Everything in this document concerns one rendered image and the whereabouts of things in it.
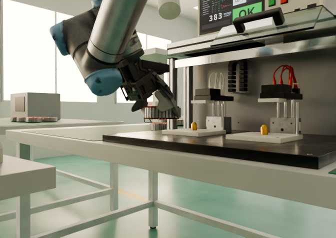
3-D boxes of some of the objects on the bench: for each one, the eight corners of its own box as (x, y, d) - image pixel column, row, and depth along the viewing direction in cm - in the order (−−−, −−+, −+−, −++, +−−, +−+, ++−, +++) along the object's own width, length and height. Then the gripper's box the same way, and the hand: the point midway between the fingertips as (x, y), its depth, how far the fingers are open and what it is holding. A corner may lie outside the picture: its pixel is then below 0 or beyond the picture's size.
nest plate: (198, 136, 85) (198, 132, 85) (161, 133, 95) (161, 130, 95) (226, 133, 96) (226, 130, 96) (190, 131, 106) (190, 128, 106)
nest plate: (280, 143, 68) (280, 138, 68) (225, 139, 79) (225, 134, 79) (303, 138, 79) (303, 134, 79) (252, 135, 89) (252, 131, 89)
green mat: (93, 141, 93) (93, 140, 93) (21, 131, 135) (21, 130, 135) (241, 127, 161) (241, 127, 161) (163, 124, 203) (163, 123, 203)
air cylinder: (223, 132, 102) (223, 116, 102) (206, 131, 107) (206, 116, 107) (231, 131, 105) (231, 116, 105) (214, 130, 110) (214, 116, 110)
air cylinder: (294, 136, 85) (294, 117, 85) (270, 135, 90) (270, 117, 90) (301, 135, 89) (301, 117, 89) (276, 134, 94) (276, 117, 94)
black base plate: (318, 169, 49) (318, 156, 49) (102, 141, 93) (102, 134, 93) (369, 145, 83) (369, 137, 83) (193, 132, 127) (193, 127, 127)
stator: (145, 131, 134) (145, 123, 134) (156, 129, 144) (156, 122, 144) (167, 131, 129) (167, 123, 129) (177, 130, 139) (177, 122, 139)
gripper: (96, 65, 79) (126, 127, 87) (141, 56, 67) (172, 130, 74) (117, 53, 84) (144, 112, 92) (163, 42, 72) (190, 112, 80)
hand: (162, 114), depth 85 cm, fingers closed on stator, 13 cm apart
